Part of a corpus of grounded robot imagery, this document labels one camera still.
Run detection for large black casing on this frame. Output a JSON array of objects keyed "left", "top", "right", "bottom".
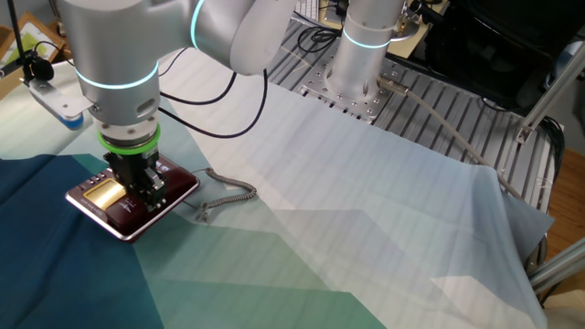
[{"left": 422, "top": 0, "right": 585, "bottom": 115}]

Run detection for aluminium frame bars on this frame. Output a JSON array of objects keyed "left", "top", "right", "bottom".
[{"left": 527, "top": 237, "right": 585, "bottom": 296}]

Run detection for black pole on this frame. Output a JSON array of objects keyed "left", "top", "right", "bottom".
[{"left": 6, "top": 0, "right": 33, "bottom": 86}]

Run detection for green wrist adapter ring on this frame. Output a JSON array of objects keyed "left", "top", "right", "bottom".
[{"left": 95, "top": 122, "right": 162, "bottom": 156}]

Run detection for grey coiled phone cord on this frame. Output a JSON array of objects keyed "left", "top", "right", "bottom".
[{"left": 182, "top": 166, "right": 258, "bottom": 225}]

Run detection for maroon telephone handset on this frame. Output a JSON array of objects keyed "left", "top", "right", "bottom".
[{"left": 106, "top": 159, "right": 200, "bottom": 233}]

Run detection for black clamp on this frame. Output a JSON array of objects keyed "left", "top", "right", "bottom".
[{"left": 17, "top": 48, "right": 56, "bottom": 84}]

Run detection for white keyboard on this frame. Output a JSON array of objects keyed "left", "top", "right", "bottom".
[{"left": 294, "top": 0, "right": 321, "bottom": 22}]

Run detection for black looped cable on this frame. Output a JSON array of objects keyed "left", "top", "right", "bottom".
[{"left": 296, "top": 25, "right": 342, "bottom": 54}]

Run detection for grey hose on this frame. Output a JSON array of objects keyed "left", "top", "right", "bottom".
[{"left": 377, "top": 75, "right": 527, "bottom": 202}]

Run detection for aluminium frame post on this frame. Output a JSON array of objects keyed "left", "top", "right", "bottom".
[{"left": 516, "top": 40, "right": 585, "bottom": 145}]

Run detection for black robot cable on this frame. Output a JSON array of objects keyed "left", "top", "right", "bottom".
[{"left": 157, "top": 45, "right": 271, "bottom": 141}]

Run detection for blue green white tablecloth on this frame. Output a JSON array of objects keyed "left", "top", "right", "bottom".
[{"left": 0, "top": 48, "right": 557, "bottom": 329}]

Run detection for maroon telephone base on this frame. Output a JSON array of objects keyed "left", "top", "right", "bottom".
[{"left": 64, "top": 154, "right": 201, "bottom": 243}]

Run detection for brown cardboard box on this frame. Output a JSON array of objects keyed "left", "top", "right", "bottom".
[{"left": 0, "top": 11, "right": 68, "bottom": 100}]

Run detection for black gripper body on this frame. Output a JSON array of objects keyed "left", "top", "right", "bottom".
[{"left": 102, "top": 150, "right": 161, "bottom": 188}]

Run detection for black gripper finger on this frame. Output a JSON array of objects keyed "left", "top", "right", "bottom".
[
  {"left": 116, "top": 171, "right": 148, "bottom": 210},
  {"left": 144, "top": 166, "right": 168, "bottom": 212}
]

